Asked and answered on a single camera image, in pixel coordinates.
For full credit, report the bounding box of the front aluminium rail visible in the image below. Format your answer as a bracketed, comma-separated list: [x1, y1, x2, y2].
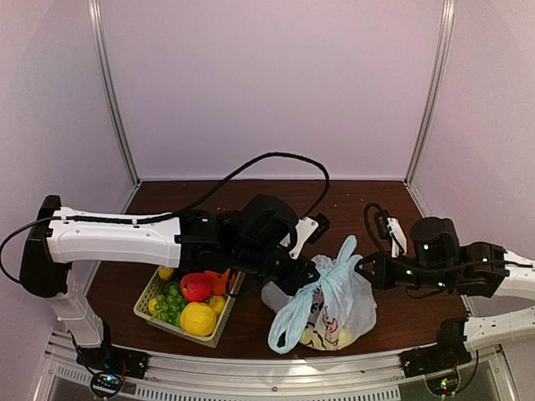
[30, 342, 520, 400]

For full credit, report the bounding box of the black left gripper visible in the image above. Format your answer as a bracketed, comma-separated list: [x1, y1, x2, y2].
[232, 244, 321, 297]

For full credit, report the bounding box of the beige perforated plastic basket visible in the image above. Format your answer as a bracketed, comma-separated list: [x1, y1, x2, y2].
[134, 269, 244, 348]

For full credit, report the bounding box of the right aluminium frame post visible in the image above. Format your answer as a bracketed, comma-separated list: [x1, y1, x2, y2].
[404, 0, 456, 186]

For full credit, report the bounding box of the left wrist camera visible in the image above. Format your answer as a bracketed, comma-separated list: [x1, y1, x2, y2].
[280, 213, 330, 260]

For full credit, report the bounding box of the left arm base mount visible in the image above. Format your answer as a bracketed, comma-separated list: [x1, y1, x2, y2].
[75, 346, 149, 399]

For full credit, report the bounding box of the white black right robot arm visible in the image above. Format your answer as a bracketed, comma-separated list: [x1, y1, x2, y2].
[355, 217, 534, 369]

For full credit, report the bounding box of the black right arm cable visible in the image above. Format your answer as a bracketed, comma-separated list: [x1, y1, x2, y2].
[362, 202, 390, 256]

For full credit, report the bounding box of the large yellow lemon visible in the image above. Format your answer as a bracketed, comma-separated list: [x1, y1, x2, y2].
[180, 302, 217, 337]

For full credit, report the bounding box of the light blue plastic bag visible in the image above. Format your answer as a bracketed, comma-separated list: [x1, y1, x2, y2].
[261, 235, 377, 354]

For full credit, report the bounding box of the green grape bunch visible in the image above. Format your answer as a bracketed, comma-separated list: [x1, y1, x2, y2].
[148, 293, 186, 327]

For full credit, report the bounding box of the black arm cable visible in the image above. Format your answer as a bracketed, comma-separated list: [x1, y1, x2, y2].
[0, 151, 331, 285]
[362, 202, 390, 256]

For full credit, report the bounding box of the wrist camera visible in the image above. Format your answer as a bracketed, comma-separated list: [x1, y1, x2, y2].
[280, 213, 330, 260]
[374, 211, 408, 258]

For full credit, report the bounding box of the orange fruit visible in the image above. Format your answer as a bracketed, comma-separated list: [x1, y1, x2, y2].
[204, 269, 237, 296]

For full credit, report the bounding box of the aluminium frame post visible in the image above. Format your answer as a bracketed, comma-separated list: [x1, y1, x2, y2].
[87, 0, 140, 186]
[404, 0, 456, 186]

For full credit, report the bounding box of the left aluminium frame post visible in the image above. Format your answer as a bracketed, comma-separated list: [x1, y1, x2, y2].
[87, 0, 140, 186]

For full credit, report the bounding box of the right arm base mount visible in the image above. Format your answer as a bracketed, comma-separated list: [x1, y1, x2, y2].
[399, 317, 475, 399]

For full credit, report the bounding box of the long yellow fruit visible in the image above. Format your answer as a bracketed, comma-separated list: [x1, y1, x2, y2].
[158, 266, 176, 282]

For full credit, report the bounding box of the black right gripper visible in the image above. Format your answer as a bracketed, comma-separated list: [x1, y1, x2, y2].
[353, 251, 453, 292]

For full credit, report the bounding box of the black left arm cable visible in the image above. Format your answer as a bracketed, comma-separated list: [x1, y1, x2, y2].
[0, 151, 331, 285]

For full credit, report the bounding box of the small yellow lemon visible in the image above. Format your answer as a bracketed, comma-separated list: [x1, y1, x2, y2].
[208, 295, 227, 317]

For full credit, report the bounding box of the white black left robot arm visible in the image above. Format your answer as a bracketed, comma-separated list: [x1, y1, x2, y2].
[19, 195, 329, 371]

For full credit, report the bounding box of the red apple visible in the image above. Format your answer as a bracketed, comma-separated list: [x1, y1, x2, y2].
[180, 272, 212, 302]

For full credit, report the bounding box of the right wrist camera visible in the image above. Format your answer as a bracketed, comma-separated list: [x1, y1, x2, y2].
[374, 211, 408, 258]

